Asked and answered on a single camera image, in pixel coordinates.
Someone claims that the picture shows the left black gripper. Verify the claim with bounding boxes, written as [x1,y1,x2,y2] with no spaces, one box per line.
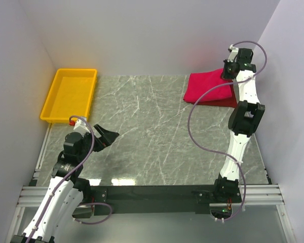
[78,124,119,160]

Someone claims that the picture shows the bright red t-shirt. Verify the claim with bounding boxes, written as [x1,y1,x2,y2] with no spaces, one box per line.
[183,68,232,103]

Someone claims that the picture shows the yellow plastic tray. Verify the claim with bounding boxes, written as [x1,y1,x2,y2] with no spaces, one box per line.
[40,68,98,124]

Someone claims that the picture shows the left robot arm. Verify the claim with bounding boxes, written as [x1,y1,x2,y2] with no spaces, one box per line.
[11,120,119,242]

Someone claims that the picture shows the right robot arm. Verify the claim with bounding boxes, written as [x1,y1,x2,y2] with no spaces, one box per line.
[212,46,265,203]

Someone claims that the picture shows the folded dark red t-shirt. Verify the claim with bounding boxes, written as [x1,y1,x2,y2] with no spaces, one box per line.
[198,86,237,108]

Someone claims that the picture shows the black base beam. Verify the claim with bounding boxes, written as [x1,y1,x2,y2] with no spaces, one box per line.
[91,185,242,214]

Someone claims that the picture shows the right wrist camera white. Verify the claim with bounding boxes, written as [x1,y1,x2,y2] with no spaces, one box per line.
[227,45,239,63]

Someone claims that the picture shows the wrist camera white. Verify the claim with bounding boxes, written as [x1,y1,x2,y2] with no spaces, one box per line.
[69,116,90,135]
[227,45,239,63]

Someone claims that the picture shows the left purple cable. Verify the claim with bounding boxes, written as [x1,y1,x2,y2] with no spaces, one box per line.
[22,115,113,241]

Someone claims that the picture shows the purple cable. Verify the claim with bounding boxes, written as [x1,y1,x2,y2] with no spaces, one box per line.
[187,40,268,223]
[22,115,113,241]

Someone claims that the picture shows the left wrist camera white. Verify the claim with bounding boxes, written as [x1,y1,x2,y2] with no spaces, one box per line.
[69,116,90,135]

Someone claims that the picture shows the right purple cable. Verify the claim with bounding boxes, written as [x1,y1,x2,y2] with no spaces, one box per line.
[187,40,268,223]

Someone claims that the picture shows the aluminium rail frame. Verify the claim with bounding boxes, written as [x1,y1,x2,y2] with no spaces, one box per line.
[4,124,298,243]

